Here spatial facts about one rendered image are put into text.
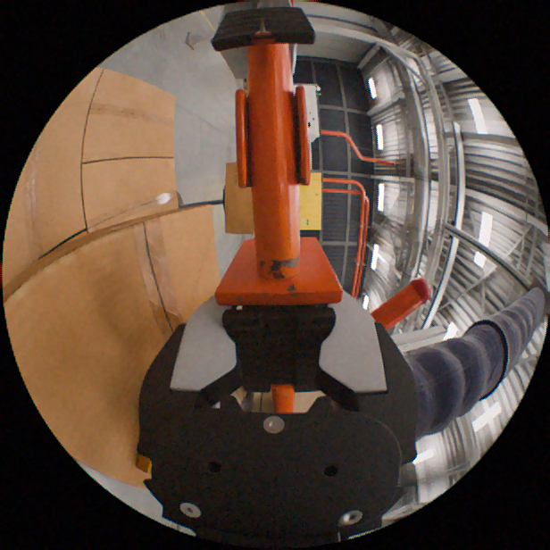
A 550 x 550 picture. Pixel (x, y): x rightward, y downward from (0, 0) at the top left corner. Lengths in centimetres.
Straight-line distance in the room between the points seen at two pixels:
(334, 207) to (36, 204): 1109
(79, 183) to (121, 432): 58
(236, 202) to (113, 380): 150
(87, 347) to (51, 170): 51
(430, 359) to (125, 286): 41
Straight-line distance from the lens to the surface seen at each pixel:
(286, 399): 19
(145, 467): 21
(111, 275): 16
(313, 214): 756
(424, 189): 589
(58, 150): 63
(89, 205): 64
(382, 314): 16
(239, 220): 154
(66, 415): 15
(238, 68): 16
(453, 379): 36
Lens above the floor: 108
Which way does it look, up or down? 2 degrees down
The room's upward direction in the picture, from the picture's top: 89 degrees clockwise
